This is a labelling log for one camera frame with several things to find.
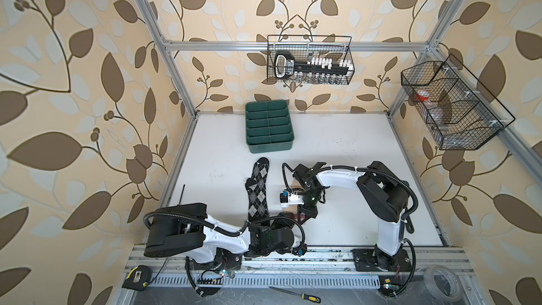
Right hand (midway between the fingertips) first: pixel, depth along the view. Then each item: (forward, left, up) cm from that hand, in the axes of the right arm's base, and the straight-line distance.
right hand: (301, 221), depth 84 cm
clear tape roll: (-21, -46, 0) cm, 51 cm away
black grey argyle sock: (+14, +18, +1) cm, 23 cm away
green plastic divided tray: (+44, +13, +8) cm, 47 cm away
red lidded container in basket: (+35, -48, +34) cm, 69 cm away
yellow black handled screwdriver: (-24, -1, +2) cm, 25 cm away
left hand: (+2, +4, +4) cm, 6 cm away
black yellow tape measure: (-18, +56, +4) cm, 59 cm away
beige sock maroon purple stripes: (0, +1, +4) cm, 4 cm away
